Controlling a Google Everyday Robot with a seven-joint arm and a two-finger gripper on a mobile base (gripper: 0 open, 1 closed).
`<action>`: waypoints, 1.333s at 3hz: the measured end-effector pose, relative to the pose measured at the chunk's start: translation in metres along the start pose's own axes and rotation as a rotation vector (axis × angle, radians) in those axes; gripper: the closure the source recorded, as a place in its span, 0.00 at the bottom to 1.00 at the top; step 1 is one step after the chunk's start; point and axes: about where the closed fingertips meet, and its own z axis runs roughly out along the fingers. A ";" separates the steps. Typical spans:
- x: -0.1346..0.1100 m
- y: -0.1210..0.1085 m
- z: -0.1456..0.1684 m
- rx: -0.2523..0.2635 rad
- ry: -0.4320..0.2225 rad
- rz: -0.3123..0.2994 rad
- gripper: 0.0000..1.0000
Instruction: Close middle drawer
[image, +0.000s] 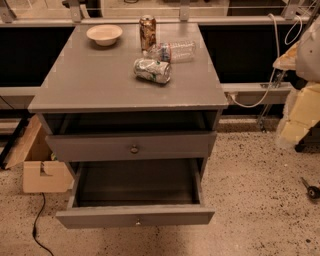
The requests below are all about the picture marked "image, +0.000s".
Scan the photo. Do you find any grey drawer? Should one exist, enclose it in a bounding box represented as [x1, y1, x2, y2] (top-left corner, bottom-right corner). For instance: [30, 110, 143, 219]
[46, 132, 216, 162]
[56, 159, 214, 229]

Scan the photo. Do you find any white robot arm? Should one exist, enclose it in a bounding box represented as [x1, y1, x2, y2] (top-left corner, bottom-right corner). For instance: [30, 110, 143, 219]
[273, 17, 320, 148]

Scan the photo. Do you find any grey drawer cabinet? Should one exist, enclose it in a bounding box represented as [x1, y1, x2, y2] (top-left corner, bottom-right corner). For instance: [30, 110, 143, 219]
[27, 22, 230, 212]

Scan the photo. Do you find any thin metal rod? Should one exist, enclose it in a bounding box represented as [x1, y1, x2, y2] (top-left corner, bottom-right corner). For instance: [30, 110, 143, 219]
[257, 70, 286, 133]

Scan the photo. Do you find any grey metal railing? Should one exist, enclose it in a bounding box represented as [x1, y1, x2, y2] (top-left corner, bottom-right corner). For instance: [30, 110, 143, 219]
[0, 0, 320, 110]

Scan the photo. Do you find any black tool on floor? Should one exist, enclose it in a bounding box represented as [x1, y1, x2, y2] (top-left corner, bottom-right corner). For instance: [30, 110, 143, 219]
[301, 178, 320, 199]

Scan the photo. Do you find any clear plastic water bottle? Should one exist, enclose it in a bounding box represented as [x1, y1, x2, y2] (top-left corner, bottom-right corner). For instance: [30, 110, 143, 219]
[143, 40, 196, 63]

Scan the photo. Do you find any crushed silver green can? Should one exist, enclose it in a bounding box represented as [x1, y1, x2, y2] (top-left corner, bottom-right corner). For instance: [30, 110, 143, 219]
[133, 58, 171, 84]

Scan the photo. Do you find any upright gold drink can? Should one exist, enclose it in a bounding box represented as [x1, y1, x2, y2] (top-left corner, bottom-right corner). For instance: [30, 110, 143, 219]
[139, 15, 156, 51]

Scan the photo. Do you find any beige ceramic bowl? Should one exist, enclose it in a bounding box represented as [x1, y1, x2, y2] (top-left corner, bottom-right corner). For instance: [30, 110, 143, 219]
[86, 24, 123, 46]

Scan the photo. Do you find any cardboard box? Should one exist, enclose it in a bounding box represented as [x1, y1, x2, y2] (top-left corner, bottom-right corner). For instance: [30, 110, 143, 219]
[6, 116, 74, 193]

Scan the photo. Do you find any black floor cable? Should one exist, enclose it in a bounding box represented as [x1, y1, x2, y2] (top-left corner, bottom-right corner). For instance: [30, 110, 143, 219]
[31, 192, 55, 256]

